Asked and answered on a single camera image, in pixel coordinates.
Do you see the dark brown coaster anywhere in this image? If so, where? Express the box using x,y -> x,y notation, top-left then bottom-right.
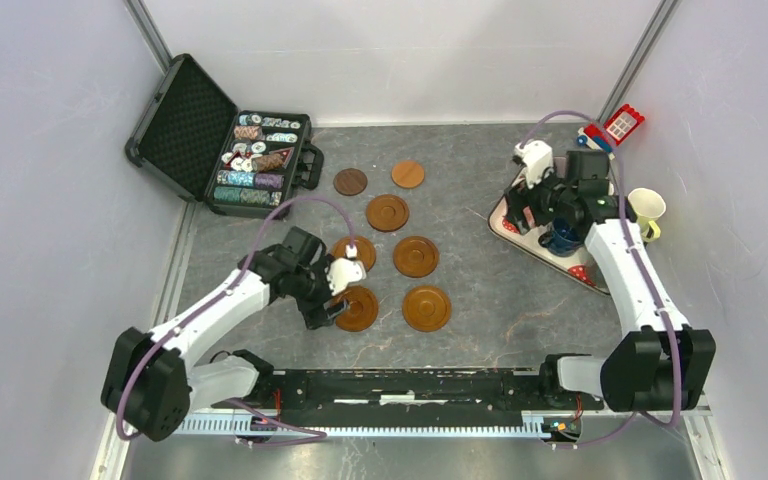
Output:
333,168 -> 368,196

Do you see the yellow mug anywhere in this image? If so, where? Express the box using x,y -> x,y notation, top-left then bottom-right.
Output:
627,187 -> 667,243

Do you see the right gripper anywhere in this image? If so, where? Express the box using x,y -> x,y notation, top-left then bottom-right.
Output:
504,158 -> 577,235

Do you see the strawberry pattern tray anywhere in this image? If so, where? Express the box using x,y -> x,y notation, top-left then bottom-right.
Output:
488,151 -> 619,294

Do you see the red blue toy truck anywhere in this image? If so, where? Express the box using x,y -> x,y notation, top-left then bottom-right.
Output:
576,103 -> 645,160

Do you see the aluminium frame rail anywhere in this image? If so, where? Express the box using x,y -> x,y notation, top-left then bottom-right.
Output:
108,369 -> 713,439

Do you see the grooved wooden coaster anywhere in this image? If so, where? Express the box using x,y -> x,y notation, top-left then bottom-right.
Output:
365,194 -> 410,232

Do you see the light wooden coaster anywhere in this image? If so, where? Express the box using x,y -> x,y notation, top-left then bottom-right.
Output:
391,160 -> 425,189

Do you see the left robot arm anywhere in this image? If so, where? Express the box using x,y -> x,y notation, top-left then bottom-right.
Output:
101,227 -> 366,442

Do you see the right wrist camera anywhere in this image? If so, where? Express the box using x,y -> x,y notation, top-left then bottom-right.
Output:
511,140 -> 555,189

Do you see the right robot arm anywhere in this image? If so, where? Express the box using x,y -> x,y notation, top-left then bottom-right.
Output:
500,141 -> 716,415

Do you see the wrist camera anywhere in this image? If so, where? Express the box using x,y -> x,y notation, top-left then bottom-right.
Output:
326,244 -> 366,297
511,140 -> 555,189

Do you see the dark blue mug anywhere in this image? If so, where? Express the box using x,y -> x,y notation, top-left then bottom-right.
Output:
538,218 -> 584,258

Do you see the black poker chip case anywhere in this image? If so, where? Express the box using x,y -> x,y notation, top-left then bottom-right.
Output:
124,54 -> 324,218

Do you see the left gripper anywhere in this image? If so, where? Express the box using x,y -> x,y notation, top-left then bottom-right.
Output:
291,253 -> 349,329

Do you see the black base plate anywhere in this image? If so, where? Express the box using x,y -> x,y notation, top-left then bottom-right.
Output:
243,368 -> 605,428

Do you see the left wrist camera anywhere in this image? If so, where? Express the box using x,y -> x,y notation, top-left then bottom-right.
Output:
326,244 -> 366,297

